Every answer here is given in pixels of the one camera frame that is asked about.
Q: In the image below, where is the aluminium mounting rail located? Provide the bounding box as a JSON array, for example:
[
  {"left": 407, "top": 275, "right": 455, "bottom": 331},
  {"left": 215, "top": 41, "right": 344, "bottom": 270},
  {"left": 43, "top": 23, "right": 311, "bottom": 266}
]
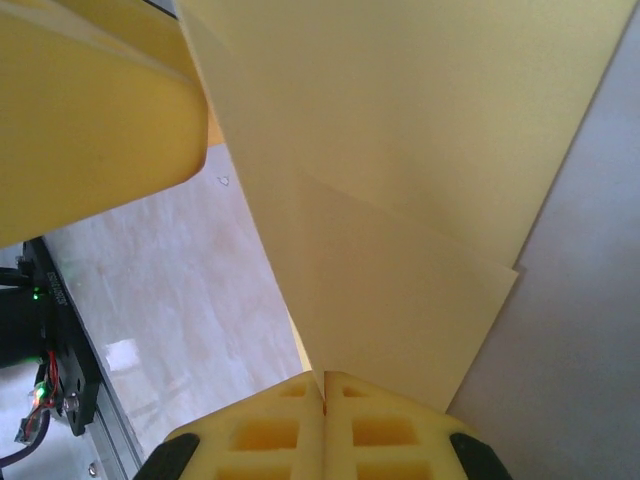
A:
[{"left": 42, "top": 234, "right": 151, "bottom": 480}]

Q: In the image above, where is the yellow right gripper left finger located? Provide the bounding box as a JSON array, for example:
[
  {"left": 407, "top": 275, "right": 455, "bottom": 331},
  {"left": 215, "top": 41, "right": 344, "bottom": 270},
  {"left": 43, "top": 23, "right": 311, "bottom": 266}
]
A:
[{"left": 132, "top": 370, "right": 326, "bottom": 480}]

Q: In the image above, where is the left controller circuit board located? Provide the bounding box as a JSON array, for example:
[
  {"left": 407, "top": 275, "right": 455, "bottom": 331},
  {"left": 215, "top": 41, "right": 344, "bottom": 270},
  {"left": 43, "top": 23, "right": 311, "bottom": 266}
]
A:
[{"left": 14, "top": 377, "right": 57, "bottom": 446}]

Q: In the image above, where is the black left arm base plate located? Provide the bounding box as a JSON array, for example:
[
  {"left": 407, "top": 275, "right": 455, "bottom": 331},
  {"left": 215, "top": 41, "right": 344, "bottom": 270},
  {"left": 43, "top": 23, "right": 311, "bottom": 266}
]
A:
[{"left": 17, "top": 237, "right": 104, "bottom": 437}]

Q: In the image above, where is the yellow paper sheet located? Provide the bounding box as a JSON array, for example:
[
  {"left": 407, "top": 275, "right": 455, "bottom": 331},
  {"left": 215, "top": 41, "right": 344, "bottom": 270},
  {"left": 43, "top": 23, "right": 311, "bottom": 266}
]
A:
[{"left": 174, "top": 0, "right": 640, "bottom": 416}]

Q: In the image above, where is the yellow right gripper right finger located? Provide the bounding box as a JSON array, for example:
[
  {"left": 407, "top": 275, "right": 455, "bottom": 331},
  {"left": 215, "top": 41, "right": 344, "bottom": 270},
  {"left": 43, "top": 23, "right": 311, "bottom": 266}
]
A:
[{"left": 323, "top": 369, "right": 514, "bottom": 480}]

